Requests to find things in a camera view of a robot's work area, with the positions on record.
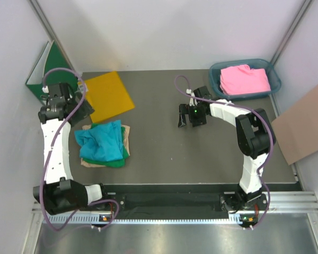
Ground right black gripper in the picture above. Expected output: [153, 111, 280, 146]
[179, 104, 207, 128]

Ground yellow folder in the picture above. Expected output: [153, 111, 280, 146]
[84, 71, 135, 123]

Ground teal t shirt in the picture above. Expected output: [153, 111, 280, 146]
[74, 120, 123, 162]

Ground beige cardboard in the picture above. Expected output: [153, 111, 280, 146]
[80, 124, 131, 168]

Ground green t shirt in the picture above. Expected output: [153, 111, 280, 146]
[83, 122, 130, 168]

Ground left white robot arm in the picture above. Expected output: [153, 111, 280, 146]
[33, 83, 110, 215]

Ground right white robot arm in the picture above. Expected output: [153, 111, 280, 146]
[178, 86, 275, 213]

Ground blue plastic bin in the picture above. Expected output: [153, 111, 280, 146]
[209, 59, 281, 101]

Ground pink t shirt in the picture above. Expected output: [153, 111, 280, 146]
[220, 65, 271, 95]

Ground brown cardboard sheet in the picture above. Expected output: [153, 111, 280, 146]
[272, 85, 318, 165]

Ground green ring binder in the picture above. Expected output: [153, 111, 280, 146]
[25, 41, 78, 105]

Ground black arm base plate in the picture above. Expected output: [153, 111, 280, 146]
[79, 190, 270, 213]

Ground grey slotted cable duct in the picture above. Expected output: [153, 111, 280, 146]
[42, 213, 244, 225]

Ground aluminium frame rail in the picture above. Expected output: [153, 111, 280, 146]
[31, 191, 318, 213]

